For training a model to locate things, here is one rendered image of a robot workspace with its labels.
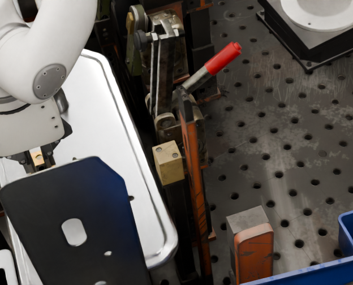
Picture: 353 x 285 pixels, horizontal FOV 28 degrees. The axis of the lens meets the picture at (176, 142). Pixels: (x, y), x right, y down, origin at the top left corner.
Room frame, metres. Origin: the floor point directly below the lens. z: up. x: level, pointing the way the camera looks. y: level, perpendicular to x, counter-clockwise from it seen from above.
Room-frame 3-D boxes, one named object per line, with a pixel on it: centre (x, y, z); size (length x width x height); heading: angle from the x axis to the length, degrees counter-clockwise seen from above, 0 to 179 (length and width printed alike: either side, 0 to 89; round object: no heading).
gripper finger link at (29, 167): (0.64, 0.23, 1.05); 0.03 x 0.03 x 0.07; 12
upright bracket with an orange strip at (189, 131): (0.59, -0.02, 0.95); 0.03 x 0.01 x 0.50; 12
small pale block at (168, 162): (0.60, 0.02, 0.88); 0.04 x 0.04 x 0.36; 12
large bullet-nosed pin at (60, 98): (0.78, 0.18, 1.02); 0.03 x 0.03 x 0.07
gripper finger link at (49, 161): (0.65, 0.18, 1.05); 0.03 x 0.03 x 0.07; 12
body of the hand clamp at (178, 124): (0.69, -0.01, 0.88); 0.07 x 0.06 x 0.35; 102
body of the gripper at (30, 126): (0.64, 0.20, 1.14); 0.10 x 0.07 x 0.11; 102
